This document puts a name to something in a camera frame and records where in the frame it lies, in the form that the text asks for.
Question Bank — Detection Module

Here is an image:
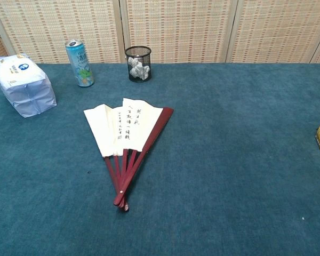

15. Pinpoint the crumpled white paper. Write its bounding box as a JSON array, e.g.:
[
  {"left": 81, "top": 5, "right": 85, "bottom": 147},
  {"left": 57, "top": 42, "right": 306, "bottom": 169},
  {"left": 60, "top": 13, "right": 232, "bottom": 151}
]
[{"left": 127, "top": 57, "right": 150, "bottom": 80}]

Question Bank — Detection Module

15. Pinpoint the blue green drink can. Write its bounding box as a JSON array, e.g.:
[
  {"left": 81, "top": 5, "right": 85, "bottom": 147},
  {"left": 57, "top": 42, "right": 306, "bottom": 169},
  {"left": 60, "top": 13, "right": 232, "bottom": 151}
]
[{"left": 65, "top": 39, "right": 95, "bottom": 87}]

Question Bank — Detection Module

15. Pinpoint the paper folding fan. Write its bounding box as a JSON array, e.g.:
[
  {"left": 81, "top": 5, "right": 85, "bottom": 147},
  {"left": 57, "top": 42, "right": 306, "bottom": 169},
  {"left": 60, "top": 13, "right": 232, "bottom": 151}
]
[{"left": 83, "top": 97, "right": 174, "bottom": 213}]

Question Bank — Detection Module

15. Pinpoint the black mesh pen holder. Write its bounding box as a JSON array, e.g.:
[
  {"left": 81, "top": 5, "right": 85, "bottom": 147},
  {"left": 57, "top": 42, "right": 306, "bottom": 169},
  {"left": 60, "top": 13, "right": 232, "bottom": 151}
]
[{"left": 124, "top": 46, "right": 153, "bottom": 83}]

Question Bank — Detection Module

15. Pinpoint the white blue tissue pack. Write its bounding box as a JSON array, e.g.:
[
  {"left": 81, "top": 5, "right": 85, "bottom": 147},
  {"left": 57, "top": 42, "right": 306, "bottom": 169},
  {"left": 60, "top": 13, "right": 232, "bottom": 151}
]
[{"left": 0, "top": 53, "right": 58, "bottom": 118}]

